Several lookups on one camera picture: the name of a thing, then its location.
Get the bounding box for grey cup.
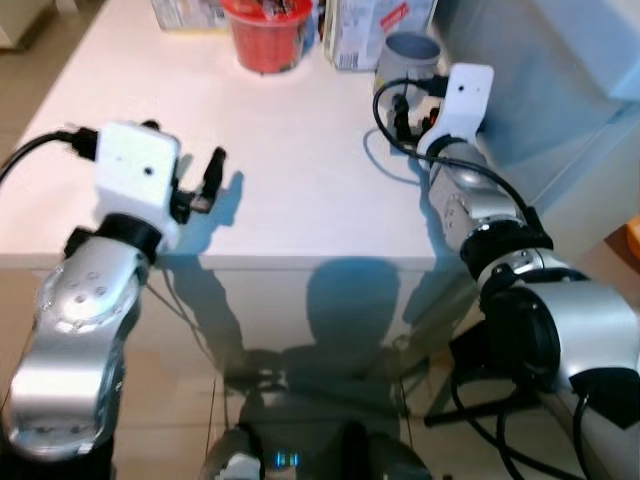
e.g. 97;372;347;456
377;32;443;101

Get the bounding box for white printed carton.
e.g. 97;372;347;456
322;0;439;73

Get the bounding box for blue packet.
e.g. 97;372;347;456
304;10;323;57

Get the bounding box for white cabinet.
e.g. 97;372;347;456
436;0;640;257

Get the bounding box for red plastic bucket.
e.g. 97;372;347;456
220;0;317;75

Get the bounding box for robot left leg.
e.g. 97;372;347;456
200;425;267;480

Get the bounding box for robot leg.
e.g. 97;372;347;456
335;420;433;480
200;425;267;480

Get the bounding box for robot right leg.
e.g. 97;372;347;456
335;420;433;480

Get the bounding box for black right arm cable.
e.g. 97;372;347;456
372;76;547;243

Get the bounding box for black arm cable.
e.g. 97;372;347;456
0;126;99;187
372;76;547;243

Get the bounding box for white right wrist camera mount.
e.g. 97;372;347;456
418;63;497;157

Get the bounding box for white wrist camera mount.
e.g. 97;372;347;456
95;122;184;251
418;63;497;157

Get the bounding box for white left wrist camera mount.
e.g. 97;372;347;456
95;122;184;251

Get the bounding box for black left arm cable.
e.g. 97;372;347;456
0;126;99;187

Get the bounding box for black torso cables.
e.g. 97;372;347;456
424;330;593;480

